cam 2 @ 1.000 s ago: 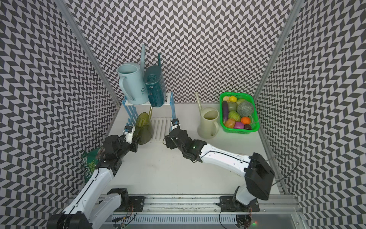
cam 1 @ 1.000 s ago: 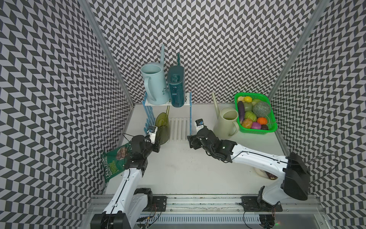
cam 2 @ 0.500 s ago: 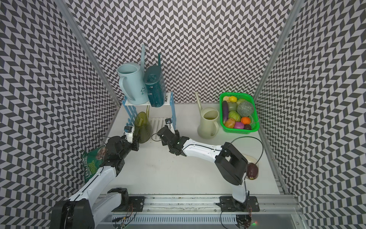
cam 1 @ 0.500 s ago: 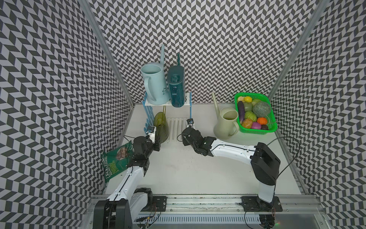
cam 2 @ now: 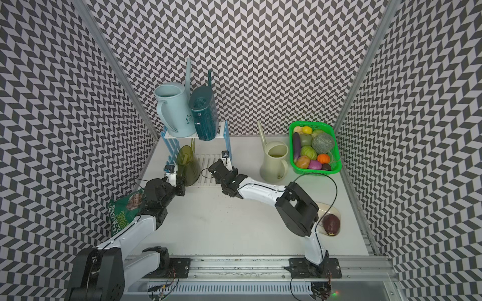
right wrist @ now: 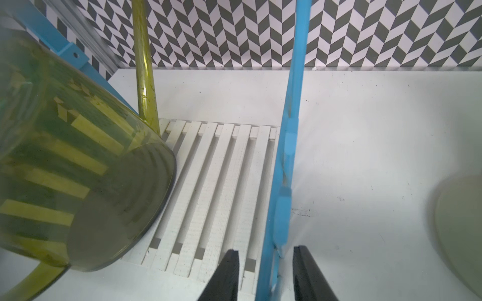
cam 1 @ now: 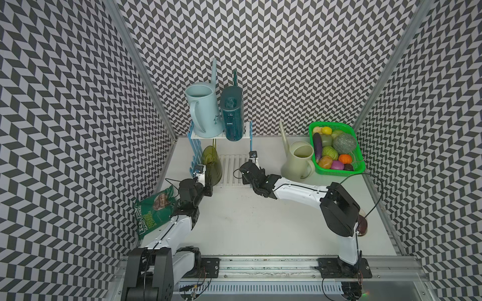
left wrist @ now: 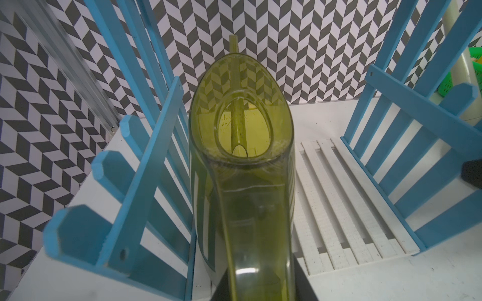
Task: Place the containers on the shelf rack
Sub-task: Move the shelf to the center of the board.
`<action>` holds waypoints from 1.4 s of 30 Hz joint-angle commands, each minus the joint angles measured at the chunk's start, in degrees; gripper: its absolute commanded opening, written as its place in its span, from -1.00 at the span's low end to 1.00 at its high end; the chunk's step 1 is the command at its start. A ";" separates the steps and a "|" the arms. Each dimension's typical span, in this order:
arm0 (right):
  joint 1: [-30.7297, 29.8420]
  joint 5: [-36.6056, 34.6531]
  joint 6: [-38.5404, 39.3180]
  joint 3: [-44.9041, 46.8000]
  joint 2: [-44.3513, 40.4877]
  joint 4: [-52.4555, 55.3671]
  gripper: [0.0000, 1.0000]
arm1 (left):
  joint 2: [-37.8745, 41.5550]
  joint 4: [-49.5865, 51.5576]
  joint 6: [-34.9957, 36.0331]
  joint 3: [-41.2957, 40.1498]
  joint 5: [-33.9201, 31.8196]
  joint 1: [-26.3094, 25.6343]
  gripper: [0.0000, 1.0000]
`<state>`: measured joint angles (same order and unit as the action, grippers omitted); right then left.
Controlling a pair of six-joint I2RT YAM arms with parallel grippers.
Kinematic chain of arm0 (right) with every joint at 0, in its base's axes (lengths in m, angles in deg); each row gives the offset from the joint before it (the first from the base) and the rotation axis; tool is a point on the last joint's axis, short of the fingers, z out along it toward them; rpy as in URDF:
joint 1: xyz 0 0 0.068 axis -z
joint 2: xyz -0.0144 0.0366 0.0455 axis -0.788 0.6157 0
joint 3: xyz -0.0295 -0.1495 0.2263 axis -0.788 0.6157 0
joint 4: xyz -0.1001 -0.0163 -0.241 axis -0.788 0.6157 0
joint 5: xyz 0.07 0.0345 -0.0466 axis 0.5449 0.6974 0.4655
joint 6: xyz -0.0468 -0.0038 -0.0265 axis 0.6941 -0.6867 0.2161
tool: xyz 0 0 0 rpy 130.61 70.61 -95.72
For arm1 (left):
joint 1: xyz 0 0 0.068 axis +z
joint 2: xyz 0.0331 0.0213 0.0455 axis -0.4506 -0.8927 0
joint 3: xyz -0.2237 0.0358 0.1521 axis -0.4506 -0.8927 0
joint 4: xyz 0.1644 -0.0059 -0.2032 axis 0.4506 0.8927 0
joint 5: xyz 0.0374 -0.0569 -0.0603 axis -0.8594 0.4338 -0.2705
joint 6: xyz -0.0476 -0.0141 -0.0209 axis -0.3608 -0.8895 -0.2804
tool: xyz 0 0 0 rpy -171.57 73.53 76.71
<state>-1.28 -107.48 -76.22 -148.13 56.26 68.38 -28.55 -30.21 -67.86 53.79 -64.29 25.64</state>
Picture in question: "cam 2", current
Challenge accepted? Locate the olive green transparent watering can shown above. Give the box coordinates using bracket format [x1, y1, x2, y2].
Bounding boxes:
[176, 139, 201, 186]

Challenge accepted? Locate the beige plastic watering can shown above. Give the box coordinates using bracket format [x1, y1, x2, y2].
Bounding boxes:
[257, 120, 289, 183]

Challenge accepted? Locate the teal transparent watering can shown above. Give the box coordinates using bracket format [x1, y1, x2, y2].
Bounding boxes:
[188, 69, 218, 141]

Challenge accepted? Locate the light blue watering can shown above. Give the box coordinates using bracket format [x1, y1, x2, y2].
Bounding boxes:
[154, 58, 196, 138]

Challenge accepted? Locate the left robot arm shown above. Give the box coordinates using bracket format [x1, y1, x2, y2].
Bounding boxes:
[65, 177, 185, 300]

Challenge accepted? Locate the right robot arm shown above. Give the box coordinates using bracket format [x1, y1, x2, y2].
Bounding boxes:
[207, 159, 327, 265]

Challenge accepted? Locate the blue and white wooden shelf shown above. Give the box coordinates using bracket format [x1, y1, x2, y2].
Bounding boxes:
[161, 120, 232, 187]

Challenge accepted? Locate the green snack bag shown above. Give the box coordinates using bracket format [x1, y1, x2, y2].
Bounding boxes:
[107, 189, 144, 236]

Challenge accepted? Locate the purple eggplant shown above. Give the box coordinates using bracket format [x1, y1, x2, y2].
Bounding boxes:
[292, 132, 302, 163]

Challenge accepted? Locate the green striped squash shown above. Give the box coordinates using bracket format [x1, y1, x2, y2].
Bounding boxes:
[301, 145, 318, 160]

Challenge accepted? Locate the green plastic basket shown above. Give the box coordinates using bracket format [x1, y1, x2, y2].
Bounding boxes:
[289, 122, 342, 174]

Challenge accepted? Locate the yellow lemon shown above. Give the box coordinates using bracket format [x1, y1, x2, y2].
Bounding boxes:
[301, 126, 313, 135]

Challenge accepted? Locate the beige plate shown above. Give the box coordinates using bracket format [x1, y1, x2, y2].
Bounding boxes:
[316, 202, 341, 236]

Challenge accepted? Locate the grey green melon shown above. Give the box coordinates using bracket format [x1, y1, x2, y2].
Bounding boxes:
[311, 133, 335, 154]

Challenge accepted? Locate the dark red fruit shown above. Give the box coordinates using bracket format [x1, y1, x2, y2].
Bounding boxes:
[321, 214, 341, 236]

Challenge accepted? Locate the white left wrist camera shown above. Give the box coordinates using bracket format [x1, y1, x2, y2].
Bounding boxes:
[164, 164, 178, 186]

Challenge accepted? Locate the aluminium corner post left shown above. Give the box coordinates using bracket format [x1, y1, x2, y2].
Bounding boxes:
[72, 0, 159, 140]

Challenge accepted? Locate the aluminium corner post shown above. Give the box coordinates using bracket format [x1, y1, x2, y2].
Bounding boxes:
[72, 0, 159, 140]
[334, 0, 402, 134]

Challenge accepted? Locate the aluminium front rail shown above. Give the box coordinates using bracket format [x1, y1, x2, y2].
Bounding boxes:
[144, 255, 398, 282]

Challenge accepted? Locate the aluminium corner post right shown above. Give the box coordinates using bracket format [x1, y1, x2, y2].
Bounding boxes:
[334, 0, 402, 134]

